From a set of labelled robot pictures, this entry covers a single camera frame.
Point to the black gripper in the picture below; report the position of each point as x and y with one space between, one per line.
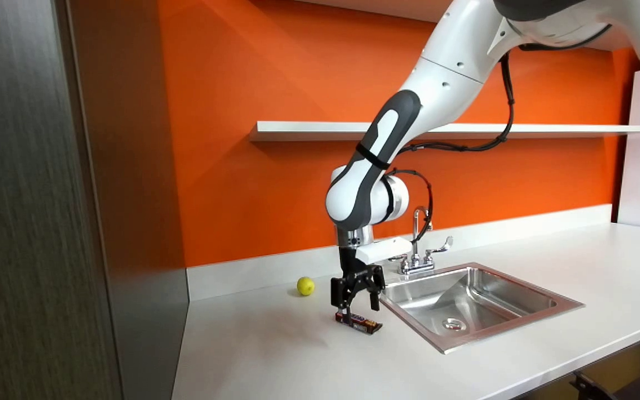
357 281

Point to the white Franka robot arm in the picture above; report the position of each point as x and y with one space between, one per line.
438 81

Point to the brown snack packet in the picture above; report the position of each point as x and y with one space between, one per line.
364 325

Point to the stainless steel sink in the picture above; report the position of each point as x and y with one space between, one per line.
476 304

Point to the yellow-green ball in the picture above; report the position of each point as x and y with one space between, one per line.
304 288

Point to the dark wood-grain cabinet panel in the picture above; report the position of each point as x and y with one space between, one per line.
54 224

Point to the white wall shelf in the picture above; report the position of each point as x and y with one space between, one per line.
299 133

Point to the chrome faucet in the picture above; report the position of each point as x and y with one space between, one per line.
423 256

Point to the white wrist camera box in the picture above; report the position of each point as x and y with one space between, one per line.
383 250

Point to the black chair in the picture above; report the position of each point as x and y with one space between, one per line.
632 389

